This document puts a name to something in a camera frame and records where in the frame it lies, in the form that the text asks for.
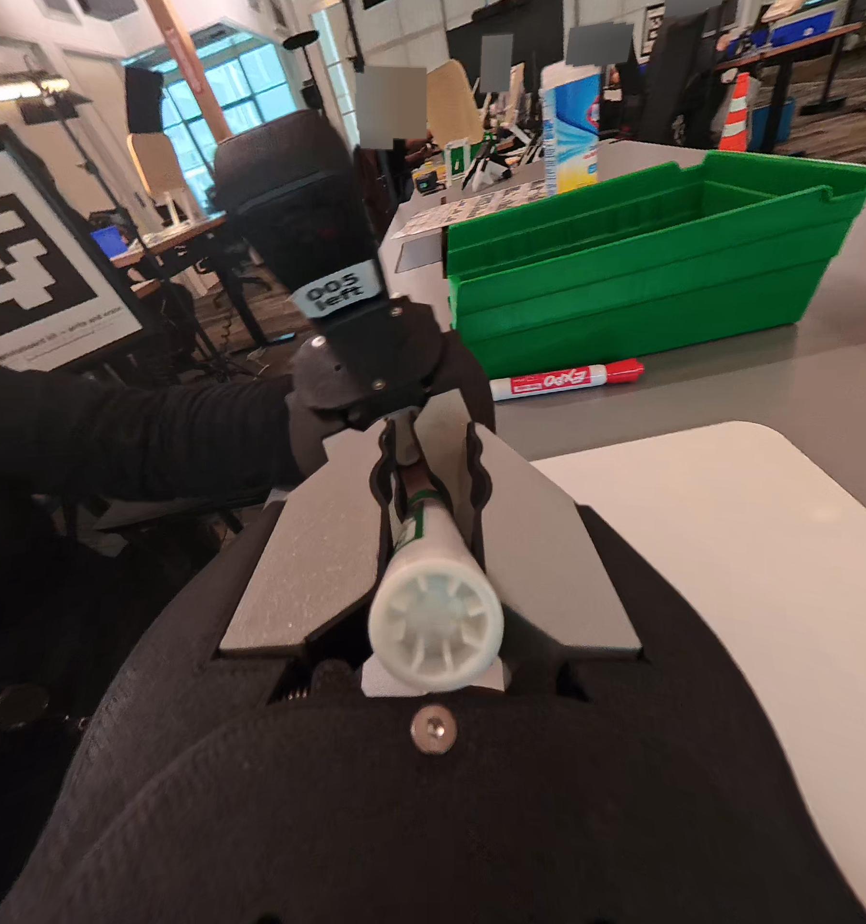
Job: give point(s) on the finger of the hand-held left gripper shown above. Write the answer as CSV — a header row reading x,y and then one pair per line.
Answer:
x,y
443,433
342,442

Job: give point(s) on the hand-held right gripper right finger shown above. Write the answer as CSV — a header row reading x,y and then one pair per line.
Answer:
x,y
555,570

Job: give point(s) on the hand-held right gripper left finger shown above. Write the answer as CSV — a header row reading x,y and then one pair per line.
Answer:
x,y
303,563

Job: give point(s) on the red whiteboard marker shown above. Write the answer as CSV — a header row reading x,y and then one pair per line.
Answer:
x,y
548,380

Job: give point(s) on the green whiteboard marker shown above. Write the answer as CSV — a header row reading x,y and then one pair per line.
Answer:
x,y
433,628

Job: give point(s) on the white whiteboard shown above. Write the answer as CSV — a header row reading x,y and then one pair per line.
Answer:
x,y
729,577

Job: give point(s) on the green plastic bin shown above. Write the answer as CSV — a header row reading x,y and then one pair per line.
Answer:
x,y
620,310

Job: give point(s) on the person's left forearm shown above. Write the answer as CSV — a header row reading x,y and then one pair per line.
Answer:
x,y
115,433

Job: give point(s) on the printed paper sheet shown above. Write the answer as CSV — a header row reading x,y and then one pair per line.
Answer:
x,y
476,206

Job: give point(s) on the tan wooden board stand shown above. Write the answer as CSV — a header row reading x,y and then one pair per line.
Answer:
x,y
155,162
454,101

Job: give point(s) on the wipes canister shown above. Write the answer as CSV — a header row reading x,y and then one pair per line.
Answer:
x,y
570,130

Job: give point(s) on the wooden pillar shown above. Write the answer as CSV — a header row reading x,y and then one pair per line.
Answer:
x,y
187,72

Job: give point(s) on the black and white tag poster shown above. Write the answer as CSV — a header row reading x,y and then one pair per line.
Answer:
x,y
43,252

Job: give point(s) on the orange traffic cone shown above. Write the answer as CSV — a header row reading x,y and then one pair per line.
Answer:
x,y
734,115

